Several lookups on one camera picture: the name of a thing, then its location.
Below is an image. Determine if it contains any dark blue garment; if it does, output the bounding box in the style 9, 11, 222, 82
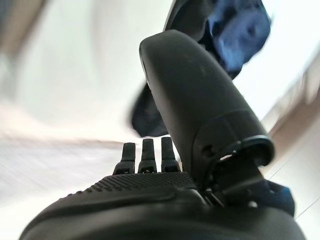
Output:
131, 0, 296, 216

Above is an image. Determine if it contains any white bed sheet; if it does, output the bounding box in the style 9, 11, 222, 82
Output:
0, 0, 320, 206

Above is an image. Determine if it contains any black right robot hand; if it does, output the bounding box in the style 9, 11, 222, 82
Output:
18, 29, 307, 240

